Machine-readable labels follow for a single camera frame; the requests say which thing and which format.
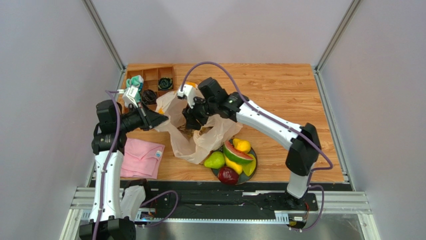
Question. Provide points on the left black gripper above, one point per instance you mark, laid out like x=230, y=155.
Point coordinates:
x=149, y=119

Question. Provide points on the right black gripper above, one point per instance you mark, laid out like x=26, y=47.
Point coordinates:
x=193, y=113

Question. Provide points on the banana print plastic bag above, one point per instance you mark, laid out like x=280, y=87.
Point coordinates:
x=195, y=149

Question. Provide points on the green fake pear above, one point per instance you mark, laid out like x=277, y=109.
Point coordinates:
x=215, y=161

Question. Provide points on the fake watermelon slice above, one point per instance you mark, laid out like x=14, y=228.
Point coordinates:
x=235, y=155

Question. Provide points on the yellow fake pear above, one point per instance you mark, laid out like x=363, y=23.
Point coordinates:
x=242, y=145

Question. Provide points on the red fake apple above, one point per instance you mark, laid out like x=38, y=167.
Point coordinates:
x=228, y=176

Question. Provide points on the yellow fake mango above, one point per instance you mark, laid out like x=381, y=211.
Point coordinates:
x=233, y=165

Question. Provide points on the fake longan bunch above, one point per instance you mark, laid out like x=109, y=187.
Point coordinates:
x=190, y=132

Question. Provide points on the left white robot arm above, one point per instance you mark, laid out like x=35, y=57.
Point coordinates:
x=113, y=213

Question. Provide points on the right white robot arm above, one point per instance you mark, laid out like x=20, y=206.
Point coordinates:
x=301, y=142

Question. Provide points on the black rolled sock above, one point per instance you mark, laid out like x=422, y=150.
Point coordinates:
x=149, y=97

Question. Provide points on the dark green rolled sock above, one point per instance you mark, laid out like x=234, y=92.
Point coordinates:
x=165, y=84

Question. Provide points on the teal rolled sock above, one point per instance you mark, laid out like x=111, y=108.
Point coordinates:
x=136, y=81

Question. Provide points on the pink folded cloth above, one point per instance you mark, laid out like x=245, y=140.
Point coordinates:
x=141, y=159

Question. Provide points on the dark grey round plate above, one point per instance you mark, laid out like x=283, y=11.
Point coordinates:
x=242, y=177

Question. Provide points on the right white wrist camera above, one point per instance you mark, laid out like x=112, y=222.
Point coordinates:
x=189, y=92

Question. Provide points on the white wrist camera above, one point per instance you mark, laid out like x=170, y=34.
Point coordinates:
x=189, y=92
x=129, y=97

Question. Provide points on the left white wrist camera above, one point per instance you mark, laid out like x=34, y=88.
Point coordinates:
x=129, y=97

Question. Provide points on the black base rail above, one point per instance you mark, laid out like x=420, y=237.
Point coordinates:
x=211, y=201

